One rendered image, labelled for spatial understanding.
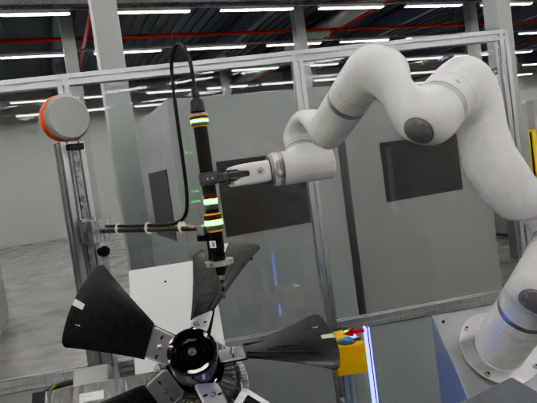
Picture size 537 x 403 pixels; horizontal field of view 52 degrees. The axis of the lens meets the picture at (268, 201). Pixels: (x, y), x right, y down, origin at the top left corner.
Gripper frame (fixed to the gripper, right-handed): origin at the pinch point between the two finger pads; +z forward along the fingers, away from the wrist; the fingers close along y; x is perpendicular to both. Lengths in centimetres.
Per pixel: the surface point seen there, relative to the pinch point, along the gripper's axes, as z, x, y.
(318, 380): -35, -83, 70
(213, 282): 1.7, -27.5, 11.2
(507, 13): -440, 156, 526
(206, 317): 5.0, -34.6, 4.6
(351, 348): -36, -56, 21
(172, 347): 14.1, -38.0, -4.3
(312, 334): -20.6, -42.6, -0.1
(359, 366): -38, -62, 21
